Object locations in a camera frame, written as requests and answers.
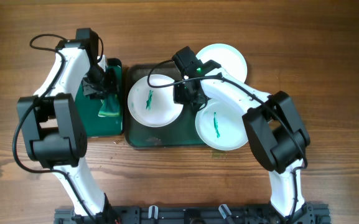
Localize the green yellow sponge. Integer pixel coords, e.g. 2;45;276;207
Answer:
98;95;121;117

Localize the white plate tray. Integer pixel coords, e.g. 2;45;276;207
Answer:
195;100;248;151
128;76;184;128

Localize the white plate tray corner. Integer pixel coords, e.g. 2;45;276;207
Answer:
196;44;248;83

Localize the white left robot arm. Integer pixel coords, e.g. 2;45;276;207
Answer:
14;37;123;223

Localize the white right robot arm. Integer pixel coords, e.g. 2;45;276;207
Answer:
174;59;310;222

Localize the grey serving tray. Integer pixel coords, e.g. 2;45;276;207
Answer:
124;63;206;149

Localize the black tray with green water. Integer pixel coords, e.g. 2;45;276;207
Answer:
75;58;123;138

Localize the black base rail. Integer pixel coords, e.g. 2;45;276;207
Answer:
54;203;332;224

